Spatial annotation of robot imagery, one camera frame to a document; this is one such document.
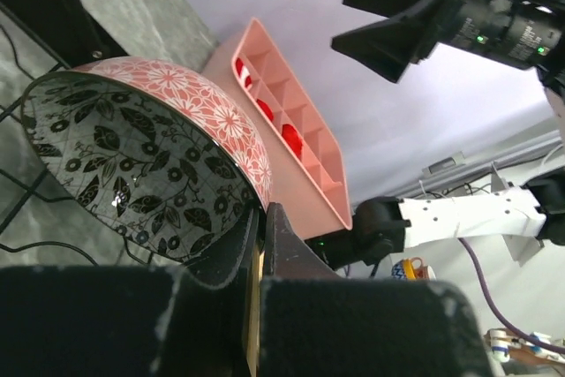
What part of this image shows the colourful mug in background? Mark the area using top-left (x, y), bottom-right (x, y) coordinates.
top-left (391, 257), bottom-right (436, 281)

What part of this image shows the aluminium rail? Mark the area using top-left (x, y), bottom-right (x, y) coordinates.
top-left (417, 131), bottom-right (561, 193)

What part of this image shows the red item in tray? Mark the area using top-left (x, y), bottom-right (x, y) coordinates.
top-left (235, 57), bottom-right (252, 91)

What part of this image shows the black wire dish rack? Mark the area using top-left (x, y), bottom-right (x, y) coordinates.
top-left (1, 0), bottom-right (170, 265)

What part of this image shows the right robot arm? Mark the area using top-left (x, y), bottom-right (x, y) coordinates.
top-left (307, 0), bottom-right (564, 269)

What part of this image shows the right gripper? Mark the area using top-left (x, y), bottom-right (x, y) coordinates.
top-left (331, 0), bottom-right (564, 83)

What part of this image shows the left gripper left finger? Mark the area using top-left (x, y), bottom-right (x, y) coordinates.
top-left (1, 207), bottom-right (260, 376)

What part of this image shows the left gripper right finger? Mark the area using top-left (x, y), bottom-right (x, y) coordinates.
top-left (259, 203), bottom-right (492, 376)

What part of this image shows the pink floral leaf-pattern bowl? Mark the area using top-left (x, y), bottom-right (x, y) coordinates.
top-left (20, 57), bottom-right (273, 262)

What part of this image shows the pink compartment tray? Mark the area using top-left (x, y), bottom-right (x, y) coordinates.
top-left (202, 19), bottom-right (352, 239)

